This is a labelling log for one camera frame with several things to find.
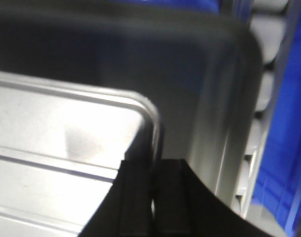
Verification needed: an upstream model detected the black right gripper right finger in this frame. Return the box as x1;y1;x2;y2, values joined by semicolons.
154;159;270;237

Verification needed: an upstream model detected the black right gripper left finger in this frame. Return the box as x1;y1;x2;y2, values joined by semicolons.
79;160;152;237

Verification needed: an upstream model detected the small silver tray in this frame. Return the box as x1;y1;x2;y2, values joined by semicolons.
0;72;161;237

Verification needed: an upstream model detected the large dark grey tray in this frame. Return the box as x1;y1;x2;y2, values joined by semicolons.
0;0;262;205

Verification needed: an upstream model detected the large blue plastic crate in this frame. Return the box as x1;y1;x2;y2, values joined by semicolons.
252;7;301;237

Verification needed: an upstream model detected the left white roller track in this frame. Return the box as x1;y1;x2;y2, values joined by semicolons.
231;0;288;218

